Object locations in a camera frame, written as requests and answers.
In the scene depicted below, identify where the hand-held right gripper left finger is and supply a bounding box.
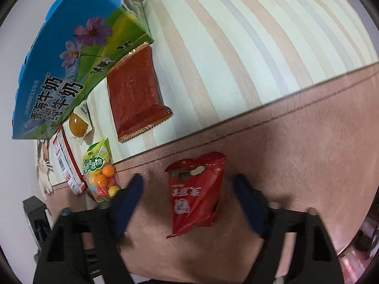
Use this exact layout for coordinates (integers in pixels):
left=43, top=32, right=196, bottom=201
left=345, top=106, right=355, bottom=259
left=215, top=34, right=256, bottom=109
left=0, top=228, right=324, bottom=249
left=32, top=173, right=145, bottom=284

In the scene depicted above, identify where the green bag of candy balls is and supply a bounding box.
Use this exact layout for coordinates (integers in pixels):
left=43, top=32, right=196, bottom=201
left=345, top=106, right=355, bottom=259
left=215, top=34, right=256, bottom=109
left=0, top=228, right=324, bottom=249
left=82, top=138, right=122, bottom=203

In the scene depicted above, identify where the white and red snack packet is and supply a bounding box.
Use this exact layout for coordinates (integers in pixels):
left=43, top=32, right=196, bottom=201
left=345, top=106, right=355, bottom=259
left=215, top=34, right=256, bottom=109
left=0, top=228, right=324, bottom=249
left=52, top=125, right=87, bottom=196

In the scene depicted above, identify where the dark red flat snack packet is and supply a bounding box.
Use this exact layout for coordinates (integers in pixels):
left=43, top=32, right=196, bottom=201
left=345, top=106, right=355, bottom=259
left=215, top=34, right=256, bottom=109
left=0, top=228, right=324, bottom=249
left=106, top=43, right=173, bottom=144

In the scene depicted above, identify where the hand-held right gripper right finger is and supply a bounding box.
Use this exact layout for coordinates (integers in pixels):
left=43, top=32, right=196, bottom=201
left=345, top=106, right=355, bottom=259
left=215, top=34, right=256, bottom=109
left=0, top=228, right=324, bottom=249
left=232, top=174, right=345, bottom=284

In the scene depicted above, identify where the red triangular snack packet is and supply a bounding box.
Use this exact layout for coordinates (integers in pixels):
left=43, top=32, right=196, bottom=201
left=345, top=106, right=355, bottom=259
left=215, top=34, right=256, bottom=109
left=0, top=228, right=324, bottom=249
left=164, top=151, right=226, bottom=239

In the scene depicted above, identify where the orange jelly cup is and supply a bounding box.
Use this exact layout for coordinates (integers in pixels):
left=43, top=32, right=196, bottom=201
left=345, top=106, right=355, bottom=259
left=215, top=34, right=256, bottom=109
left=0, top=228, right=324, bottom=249
left=63, top=106, right=93, bottom=139

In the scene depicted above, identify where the striped pink cat printed blanket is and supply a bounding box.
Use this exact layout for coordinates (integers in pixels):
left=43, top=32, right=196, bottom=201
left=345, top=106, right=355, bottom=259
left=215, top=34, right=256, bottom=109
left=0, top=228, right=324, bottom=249
left=34, top=0, right=379, bottom=284

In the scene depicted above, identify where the blue printed cardboard box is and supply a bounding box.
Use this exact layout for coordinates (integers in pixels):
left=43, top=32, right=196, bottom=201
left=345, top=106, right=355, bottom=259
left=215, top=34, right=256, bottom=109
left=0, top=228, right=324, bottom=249
left=12, top=0, right=155, bottom=140

